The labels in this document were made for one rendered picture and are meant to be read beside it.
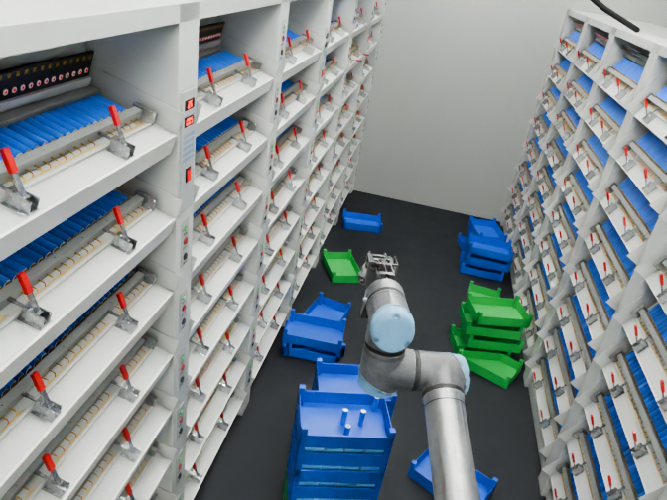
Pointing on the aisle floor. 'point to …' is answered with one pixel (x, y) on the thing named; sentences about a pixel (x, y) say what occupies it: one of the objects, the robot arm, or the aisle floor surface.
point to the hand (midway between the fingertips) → (372, 265)
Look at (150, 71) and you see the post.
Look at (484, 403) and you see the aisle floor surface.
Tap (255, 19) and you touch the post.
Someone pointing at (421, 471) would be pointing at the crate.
